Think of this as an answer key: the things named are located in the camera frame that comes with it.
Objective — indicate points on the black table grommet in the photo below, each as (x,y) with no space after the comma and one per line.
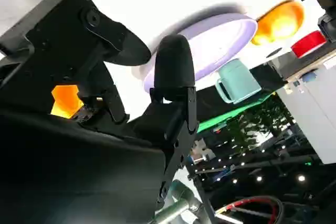
(273,52)

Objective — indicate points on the white cabinet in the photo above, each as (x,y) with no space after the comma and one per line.
(309,119)

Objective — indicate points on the orange white toy bread roll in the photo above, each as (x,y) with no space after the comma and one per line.
(278,22)
(64,100)

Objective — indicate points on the lilac plate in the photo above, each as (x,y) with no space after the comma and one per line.
(215,43)

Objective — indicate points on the pale green mug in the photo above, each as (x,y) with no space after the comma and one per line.
(239,79)

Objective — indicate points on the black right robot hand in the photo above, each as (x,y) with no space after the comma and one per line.
(65,161)

